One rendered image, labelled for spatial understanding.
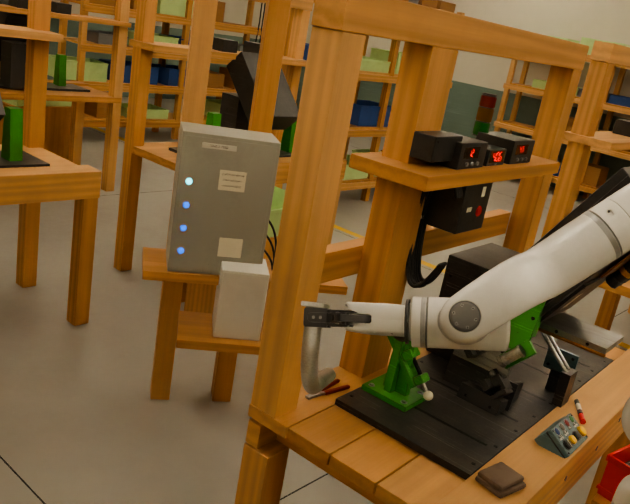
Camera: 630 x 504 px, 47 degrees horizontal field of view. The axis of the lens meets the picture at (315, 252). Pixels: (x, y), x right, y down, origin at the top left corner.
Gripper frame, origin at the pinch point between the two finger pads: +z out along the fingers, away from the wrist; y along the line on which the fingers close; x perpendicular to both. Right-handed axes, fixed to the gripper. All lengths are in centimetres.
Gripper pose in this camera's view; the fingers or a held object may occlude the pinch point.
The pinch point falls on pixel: (318, 317)
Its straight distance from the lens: 122.8
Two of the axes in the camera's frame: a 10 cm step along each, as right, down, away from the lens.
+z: -9.8, -0.2, 2.0
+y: -2.0, -1.3, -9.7
